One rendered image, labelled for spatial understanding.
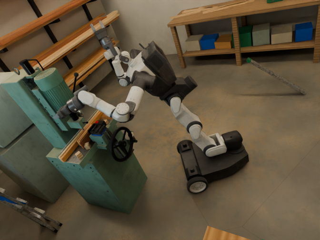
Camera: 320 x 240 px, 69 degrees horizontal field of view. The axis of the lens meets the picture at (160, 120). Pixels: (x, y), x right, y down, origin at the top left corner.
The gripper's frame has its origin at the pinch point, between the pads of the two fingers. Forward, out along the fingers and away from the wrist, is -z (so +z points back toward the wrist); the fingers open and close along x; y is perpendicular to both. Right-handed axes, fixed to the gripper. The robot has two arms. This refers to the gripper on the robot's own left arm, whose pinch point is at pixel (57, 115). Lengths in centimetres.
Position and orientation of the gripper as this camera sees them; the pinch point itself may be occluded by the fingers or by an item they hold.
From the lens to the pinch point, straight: 162.8
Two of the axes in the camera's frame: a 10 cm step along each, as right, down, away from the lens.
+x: -1.0, -4.2, 9.0
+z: 8.5, -5.0, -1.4
